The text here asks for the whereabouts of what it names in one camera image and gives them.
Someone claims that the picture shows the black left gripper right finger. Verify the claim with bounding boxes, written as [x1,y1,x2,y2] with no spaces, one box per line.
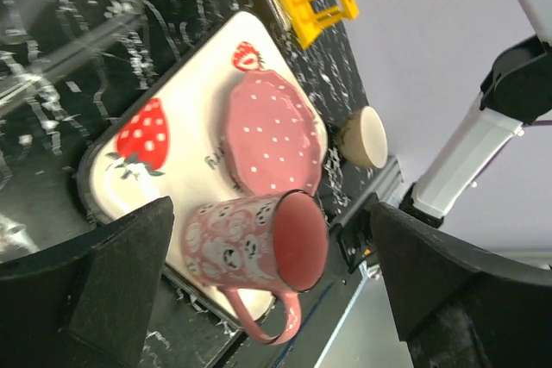
[371,203,551,367]

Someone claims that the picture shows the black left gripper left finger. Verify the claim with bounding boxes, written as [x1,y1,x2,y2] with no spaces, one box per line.
[1,196,174,367]

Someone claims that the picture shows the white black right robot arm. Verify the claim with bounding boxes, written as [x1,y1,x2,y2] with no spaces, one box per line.
[399,0,551,228]

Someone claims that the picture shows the strawberry pattern white tray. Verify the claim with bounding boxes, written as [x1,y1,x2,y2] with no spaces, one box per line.
[78,11,328,321]

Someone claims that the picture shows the pink ghost pattern mug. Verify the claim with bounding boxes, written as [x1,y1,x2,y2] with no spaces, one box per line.
[180,190,329,345]

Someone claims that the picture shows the cream ceramic bowl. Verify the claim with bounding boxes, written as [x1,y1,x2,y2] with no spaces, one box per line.
[336,106,388,169]

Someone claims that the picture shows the pink polka dot plate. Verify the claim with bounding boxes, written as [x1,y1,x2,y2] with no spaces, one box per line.
[223,70,323,195]

